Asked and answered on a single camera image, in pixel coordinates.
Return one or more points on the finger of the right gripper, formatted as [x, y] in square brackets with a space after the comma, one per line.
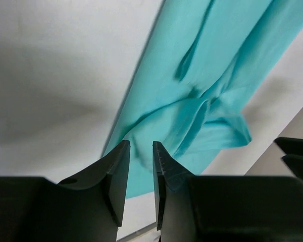
[295, 164]
[290, 145]

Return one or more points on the teal t shirt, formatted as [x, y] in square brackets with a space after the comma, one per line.
[203, 62]

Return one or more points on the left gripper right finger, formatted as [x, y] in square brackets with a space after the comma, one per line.
[224, 208]

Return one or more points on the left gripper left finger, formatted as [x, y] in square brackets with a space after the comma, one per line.
[87, 206]

